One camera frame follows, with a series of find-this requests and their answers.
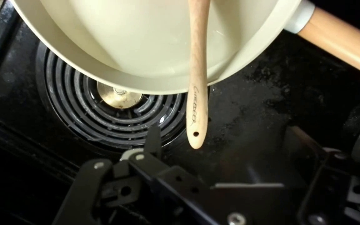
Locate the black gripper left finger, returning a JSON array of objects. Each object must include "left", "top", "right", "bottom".
[{"left": 52, "top": 158, "right": 141, "bottom": 225}]

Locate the wooden spoon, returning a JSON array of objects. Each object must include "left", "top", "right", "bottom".
[{"left": 186, "top": 0, "right": 210, "bottom": 148}]

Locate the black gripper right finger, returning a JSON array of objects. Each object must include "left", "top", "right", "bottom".
[{"left": 284, "top": 126, "right": 360, "bottom": 225}]

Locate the rear right coil burner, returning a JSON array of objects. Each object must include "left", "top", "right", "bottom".
[{"left": 36, "top": 43, "right": 186, "bottom": 149}]

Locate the black electric stove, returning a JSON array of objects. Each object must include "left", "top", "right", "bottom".
[{"left": 0, "top": 0, "right": 360, "bottom": 225}]

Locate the cream frying pan wooden handle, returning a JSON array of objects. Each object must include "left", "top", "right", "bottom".
[{"left": 11, "top": 0, "right": 360, "bottom": 94}]

